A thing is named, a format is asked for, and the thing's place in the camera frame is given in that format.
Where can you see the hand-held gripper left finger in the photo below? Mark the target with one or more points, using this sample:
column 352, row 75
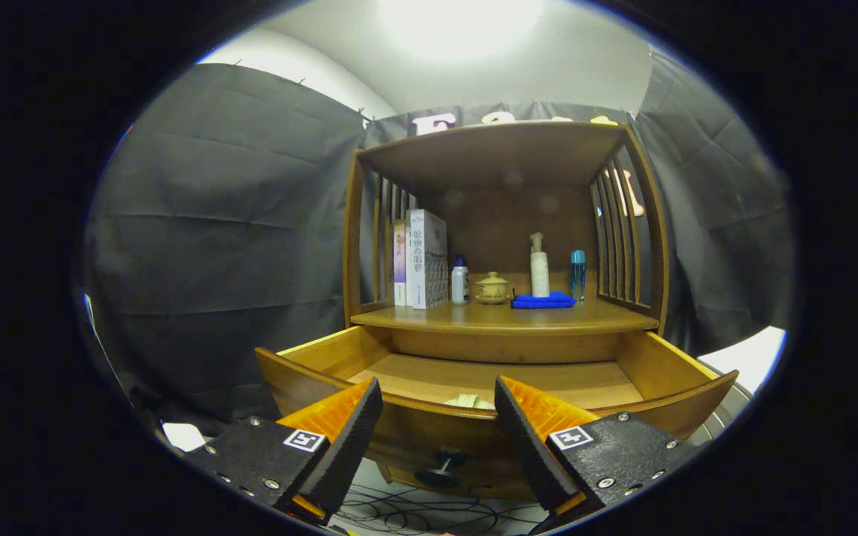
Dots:
column 347, row 447

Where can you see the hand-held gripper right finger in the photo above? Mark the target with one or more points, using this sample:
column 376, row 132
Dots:
column 533, row 447

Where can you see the wooden drawer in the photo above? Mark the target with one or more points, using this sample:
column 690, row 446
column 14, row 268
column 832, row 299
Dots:
column 414, row 432

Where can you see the wooden countertop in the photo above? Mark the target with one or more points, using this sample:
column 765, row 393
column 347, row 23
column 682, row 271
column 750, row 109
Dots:
column 548, row 318

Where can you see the wooden cabinet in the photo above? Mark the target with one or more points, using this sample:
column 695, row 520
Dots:
column 503, row 216

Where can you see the grey white drawer unit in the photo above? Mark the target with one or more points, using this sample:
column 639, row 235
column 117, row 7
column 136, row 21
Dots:
column 749, row 357

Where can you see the blue folded cloth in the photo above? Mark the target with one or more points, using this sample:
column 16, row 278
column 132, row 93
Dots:
column 544, row 301

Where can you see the yellow lidded teacup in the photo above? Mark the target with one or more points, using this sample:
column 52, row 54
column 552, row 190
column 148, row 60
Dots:
column 491, row 289

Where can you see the white pump bottle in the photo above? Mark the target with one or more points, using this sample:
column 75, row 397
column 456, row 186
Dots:
column 540, row 275

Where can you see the clear bottle blue cap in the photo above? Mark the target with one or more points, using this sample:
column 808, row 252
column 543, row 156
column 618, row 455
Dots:
column 578, row 279

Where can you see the white bottle blue cap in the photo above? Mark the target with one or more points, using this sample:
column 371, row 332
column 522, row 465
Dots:
column 460, row 286

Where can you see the purple book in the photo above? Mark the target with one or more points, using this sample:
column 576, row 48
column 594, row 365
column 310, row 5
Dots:
column 400, row 268

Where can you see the white patterned book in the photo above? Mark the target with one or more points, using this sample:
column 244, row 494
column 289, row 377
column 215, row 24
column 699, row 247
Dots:
column 429, row 260

